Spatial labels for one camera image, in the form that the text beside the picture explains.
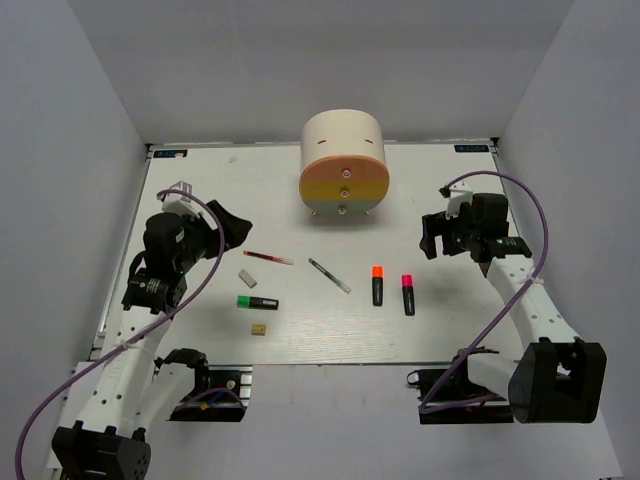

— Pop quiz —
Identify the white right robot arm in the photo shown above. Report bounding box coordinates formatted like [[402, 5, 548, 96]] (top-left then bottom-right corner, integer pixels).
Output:
[[419, 188, 607, 424]]

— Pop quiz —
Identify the blue left corner label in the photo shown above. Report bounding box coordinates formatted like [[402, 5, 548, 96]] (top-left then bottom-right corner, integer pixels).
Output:
[[153, 149, 188, 159]]

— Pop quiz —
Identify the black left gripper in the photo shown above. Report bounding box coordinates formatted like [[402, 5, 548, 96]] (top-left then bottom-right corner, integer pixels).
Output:
[[175, 200, 253, 273]]

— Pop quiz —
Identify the green gel pen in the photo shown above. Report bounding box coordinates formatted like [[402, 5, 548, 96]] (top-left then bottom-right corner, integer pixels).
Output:
[[308, 258, 351, 294]]

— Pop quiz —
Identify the red gel pen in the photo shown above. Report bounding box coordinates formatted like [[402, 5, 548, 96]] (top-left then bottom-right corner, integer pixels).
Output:
[[243, 250, 294, 266]]

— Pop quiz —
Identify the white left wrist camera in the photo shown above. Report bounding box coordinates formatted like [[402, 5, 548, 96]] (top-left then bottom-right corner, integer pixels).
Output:
[[157, 181, 199, 217]]

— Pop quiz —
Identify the pink highlighter marker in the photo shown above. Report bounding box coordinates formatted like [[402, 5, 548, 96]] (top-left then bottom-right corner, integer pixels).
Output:
[[401, 274, 415, 316]]

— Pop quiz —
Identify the green highlighter marker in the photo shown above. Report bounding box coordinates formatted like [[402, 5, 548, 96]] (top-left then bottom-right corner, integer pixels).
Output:
[[236, 295, 279, 311]]

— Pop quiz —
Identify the cream round drawer container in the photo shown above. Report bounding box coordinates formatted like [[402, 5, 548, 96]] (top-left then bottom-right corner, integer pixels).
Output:
[[299, 109, 390, 215]]

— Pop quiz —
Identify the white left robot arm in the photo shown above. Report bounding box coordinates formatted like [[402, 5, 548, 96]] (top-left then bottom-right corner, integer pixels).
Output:
[[52, 197, 252, 479]]

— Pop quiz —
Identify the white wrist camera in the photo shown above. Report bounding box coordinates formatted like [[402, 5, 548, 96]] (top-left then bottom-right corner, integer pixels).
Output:
[[157, 181, 199, 217], [439, 180, 474, 220]]

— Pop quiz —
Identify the grey white eraser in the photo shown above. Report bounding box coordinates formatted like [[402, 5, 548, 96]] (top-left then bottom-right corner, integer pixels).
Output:
[[238, 269, 257, 289]]

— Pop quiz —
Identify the blue right corner label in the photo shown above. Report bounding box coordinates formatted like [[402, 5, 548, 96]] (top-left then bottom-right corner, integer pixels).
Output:
[[454, 144, 490, 153]]

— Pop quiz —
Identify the small tan eraser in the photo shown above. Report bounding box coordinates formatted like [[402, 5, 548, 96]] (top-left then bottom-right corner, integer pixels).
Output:
[[251, 324, 267, 336]]

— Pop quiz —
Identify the blue corner label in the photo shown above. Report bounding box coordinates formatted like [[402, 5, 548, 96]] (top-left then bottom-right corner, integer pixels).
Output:
[[153, 149, 188, 159], [454, 144, 490, 153]]

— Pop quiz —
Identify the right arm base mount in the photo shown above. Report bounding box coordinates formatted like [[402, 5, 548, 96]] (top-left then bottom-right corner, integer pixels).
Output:
[[406, 368, 514, 425]]

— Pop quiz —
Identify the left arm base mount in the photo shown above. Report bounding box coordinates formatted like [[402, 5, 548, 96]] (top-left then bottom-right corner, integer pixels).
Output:
[[170, 366, 253, 423]]

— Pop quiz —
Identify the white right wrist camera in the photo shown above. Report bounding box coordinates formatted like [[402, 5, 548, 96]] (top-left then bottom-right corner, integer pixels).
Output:
[[439, 180, 474, 220]]

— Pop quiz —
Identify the orange highlighter marker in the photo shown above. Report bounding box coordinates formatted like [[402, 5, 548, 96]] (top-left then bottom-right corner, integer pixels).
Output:
[[371, 265, 384, 307]]

